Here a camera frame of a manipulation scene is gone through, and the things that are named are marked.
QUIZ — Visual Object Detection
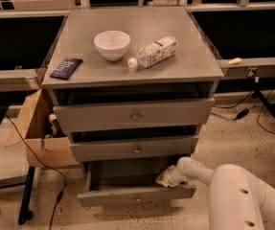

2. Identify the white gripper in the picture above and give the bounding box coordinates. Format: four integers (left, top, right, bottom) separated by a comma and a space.
155, 166, 187, 188

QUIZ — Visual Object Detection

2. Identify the grey bottom drawer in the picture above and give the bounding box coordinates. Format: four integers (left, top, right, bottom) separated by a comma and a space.
78, 156, 196, 207

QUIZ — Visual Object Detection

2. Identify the grey drawer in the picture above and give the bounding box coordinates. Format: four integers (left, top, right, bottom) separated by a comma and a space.
54, 98, 214, 132
78, 156, 196, 207
71, 136, 198, 162

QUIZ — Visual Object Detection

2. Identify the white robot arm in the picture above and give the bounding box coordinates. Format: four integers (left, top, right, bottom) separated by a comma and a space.
156, 157, 275, 230

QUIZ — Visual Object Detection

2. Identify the grey middle drawer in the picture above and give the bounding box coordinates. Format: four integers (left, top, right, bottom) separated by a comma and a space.
71, 136, 198, 162

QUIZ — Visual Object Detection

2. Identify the grey drawer cabinet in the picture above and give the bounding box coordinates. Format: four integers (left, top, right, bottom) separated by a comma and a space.
41, 6, 225, 208

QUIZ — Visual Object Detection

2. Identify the grey top drawer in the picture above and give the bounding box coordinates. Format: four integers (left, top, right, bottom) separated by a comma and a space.
54, 98, 214, 132

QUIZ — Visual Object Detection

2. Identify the brown cardboard box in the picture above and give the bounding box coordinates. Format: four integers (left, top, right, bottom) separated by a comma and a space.
5, 89, 73, 168

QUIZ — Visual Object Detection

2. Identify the clear plastic bottle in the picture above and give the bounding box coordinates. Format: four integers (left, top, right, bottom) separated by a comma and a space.
127, 35, 178, 70

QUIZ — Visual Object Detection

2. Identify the black stand leg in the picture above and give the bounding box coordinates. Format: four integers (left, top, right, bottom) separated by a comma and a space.
252, 77, 275, 119

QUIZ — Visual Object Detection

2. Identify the small yellow foam piece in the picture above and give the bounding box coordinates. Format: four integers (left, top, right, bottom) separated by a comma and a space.
227, 57, 241, 65

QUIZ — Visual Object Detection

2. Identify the white ceramic bowl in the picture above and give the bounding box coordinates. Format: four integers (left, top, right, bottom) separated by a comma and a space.
94, 31, 130, 61

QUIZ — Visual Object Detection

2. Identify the black table leg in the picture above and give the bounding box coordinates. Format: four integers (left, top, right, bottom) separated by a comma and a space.
18, 167, 35, 225

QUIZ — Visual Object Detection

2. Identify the dark blue snack packet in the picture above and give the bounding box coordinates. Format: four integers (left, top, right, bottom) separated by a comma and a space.
50, 57, 82, 80

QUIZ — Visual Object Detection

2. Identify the black floor cable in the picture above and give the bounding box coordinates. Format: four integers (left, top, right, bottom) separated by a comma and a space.
4, 114, 68, 230

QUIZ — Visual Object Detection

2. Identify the black power adapter cable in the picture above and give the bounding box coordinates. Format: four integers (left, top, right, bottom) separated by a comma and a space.
209, 91, 256, 122

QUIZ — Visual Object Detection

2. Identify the grey wall rail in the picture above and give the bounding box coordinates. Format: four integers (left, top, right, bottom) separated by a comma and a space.
218, 57, 275, 79

